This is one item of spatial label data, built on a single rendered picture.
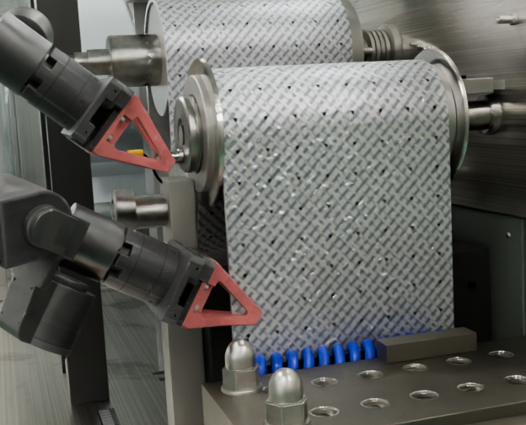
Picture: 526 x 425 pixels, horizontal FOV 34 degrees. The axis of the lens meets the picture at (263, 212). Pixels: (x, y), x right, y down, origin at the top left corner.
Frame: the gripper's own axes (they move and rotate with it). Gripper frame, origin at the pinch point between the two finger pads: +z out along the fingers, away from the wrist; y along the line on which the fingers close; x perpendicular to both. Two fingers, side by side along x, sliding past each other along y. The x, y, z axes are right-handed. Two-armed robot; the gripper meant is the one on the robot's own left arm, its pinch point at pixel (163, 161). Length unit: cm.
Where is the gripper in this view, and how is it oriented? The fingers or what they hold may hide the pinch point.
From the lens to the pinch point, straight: 85.8
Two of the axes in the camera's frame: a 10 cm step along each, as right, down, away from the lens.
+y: 3.1, 1.1, -9.4
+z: 7.7, 5.6, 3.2
